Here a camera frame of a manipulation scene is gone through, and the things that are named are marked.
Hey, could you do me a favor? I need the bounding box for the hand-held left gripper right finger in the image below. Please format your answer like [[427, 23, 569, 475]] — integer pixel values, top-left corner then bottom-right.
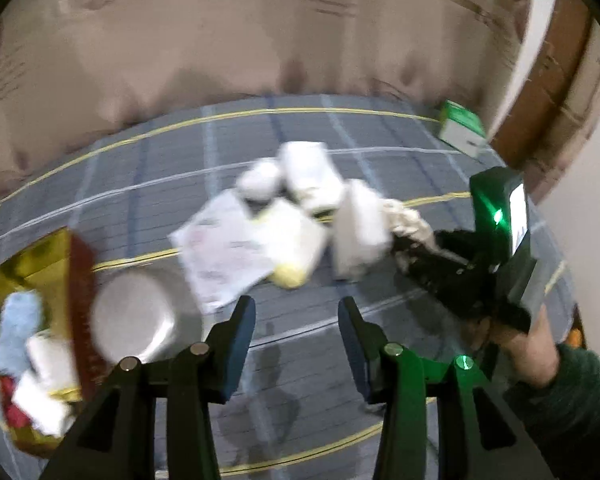
[[337, 296, 553, 480]]

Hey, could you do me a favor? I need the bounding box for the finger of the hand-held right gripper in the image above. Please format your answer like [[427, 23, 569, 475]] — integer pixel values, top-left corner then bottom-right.
[[392, 237, 501, 321], [432, 229, 486, 267]]

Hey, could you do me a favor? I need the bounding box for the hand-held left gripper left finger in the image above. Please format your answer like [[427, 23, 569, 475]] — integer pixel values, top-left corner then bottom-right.
[[40, 295, 257, 480]]

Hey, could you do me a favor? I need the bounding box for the cream cloth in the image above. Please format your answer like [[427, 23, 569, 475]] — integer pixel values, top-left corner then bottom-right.
[[380, 199, 436, 266]]

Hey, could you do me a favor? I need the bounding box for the white sponge block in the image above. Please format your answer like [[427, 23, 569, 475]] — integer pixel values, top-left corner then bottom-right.
[[331, 179, 392, 281]]

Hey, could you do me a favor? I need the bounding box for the white floral printed packet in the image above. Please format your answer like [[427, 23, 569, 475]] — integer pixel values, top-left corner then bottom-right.
[[169, 189, 276, 315]]

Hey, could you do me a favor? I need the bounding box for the white pad with yellow edge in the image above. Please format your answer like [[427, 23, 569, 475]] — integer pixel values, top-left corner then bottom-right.
[[252, 199, 328, 290]]

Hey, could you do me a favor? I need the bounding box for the red and gold tin box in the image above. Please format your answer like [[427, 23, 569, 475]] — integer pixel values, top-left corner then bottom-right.
[[0, 227, 101, 458]]

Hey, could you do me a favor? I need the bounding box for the white cloth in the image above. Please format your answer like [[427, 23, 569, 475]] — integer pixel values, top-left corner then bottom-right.
[[279, 141, 346, 213]]

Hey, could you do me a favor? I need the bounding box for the red and white cloth bag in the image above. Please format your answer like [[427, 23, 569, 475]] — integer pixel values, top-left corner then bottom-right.
[[0, 371, 76, 438]]

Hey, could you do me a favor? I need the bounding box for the light blue towel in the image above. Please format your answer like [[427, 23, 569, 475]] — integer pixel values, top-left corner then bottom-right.
[[0, 291, 43, 378]]

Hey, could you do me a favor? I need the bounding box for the person's right forearm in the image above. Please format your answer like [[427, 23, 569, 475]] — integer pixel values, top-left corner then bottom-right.
[[500, 305, 600, 480]]

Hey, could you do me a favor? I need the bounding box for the person's right hand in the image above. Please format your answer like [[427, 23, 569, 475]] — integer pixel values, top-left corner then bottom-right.
[[461, 316, 511, 361]]

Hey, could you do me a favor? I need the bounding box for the stainless steel bowl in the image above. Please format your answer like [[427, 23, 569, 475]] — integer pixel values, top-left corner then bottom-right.
[[90, 267, 177, 363]]

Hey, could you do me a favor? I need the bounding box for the green and white tissue pack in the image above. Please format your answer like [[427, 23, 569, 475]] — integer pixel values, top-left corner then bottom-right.
[[439, 100, 488, 156]]

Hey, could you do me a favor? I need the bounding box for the beige leaf printed curtain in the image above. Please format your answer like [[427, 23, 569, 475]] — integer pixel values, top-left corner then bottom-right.
[[0, 0, 536, 206]]

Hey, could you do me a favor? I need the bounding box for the brown wooden door frame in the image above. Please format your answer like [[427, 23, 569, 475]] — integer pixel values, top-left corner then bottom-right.
[[490, 0, 600, 201]]

